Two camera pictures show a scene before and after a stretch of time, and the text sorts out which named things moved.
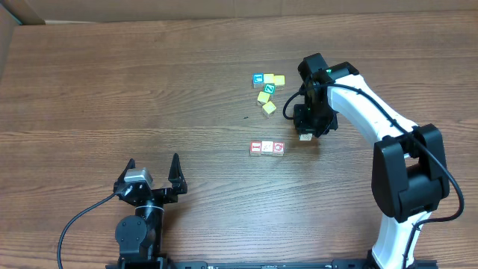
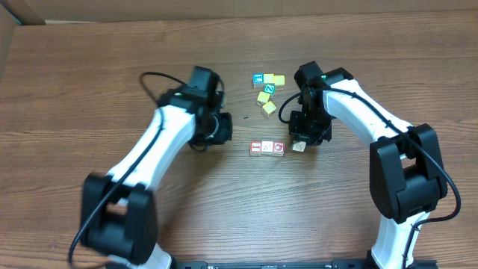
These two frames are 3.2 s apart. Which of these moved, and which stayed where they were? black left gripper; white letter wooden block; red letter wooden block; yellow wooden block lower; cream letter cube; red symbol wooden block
Moved: white letter wooden block; black left gripper
Stayed: cream letter cube; red letter wooden block; yellow wooden block lower; red symbol wooden block
